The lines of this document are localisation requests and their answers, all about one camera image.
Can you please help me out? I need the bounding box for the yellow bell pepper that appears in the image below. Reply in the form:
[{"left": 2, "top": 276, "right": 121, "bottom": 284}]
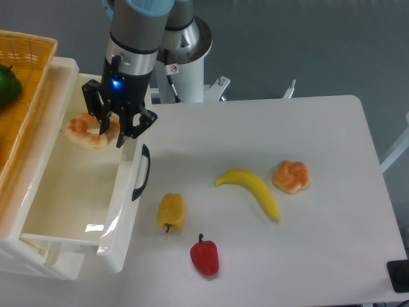
[{"left": 157, "top": 193, "right": 185, "bottom": 233}]

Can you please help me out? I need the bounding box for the white frame leg right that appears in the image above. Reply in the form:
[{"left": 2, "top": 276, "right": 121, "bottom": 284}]
[{"left": 380, "top": 113, "right": 408, "bottom": 173}]

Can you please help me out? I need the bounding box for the green bell pepper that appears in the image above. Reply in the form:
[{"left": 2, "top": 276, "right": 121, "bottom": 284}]
[{"left": 1, "top": 65, "right": 22, "bottom": 108}]

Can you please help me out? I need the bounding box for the black drawer handle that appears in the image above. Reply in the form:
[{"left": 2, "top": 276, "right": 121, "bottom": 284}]
[{"left": 132, "top": 144, "right": 151, "bottom": 201}]

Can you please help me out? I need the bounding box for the yellow banana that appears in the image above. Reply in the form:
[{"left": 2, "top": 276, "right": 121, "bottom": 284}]
[{"left": 214, "top": 168, "right": 281, "bottom": 222}]

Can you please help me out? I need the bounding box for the twisted knot donut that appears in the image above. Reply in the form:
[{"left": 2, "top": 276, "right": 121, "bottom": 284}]
[{"left": 272, "top": 161, "right": 310, "bottom": 194}]

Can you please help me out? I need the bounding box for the black device at edge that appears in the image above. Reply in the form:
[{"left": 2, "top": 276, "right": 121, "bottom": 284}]
[{"left": 387, "top": 259, "right": 409, "bottom": 293}]

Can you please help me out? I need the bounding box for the red bell pepper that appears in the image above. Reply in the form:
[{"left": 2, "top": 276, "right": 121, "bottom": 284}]
[{"left": 190, "top": 233, "right": 220, "bottom": 276}]

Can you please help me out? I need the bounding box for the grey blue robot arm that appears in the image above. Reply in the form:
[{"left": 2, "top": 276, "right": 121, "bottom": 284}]
[{"left": 82, "top": 1, "right": 194, "bottom": 148}]

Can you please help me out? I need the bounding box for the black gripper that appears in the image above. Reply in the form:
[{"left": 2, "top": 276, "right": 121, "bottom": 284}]
[{"left": 82, "top": 59, "right": 158, "bottom": 148}]

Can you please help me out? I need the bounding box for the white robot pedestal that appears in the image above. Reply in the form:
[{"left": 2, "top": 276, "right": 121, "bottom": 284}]
[{"left": 151, "top": 16, "right": 231, "bottom": 104}]

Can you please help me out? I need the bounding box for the white upper drawer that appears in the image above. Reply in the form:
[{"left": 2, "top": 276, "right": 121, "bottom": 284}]
[{"left": 19, "top": 73, "right": 153, "bottom": 274}]

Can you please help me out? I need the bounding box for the orange woven basket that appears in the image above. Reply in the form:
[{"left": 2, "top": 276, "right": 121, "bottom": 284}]
[{"left": 1, "top": 30, "right": 58, "bottom": 189}]

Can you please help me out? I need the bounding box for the white bracket behind table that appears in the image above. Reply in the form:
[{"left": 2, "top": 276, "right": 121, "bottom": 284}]
[{"left": 283, "top": 79, "right": 297, "bottom": 99}]

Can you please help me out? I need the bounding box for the ring donut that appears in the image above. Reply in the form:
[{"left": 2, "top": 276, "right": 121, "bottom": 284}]
[{"left": 65, "top": 113, "right": 120, "bottom": 150}]

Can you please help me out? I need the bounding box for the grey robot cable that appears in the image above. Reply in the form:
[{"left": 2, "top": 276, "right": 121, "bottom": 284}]
[{"left": 163, "top": 49, "right": 183, "bottom": 104}]

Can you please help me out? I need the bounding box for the white drawer cabinet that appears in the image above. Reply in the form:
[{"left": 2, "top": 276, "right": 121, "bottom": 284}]
[{"left": 1, "top": 57, "right": 84, "bottom": 280}]

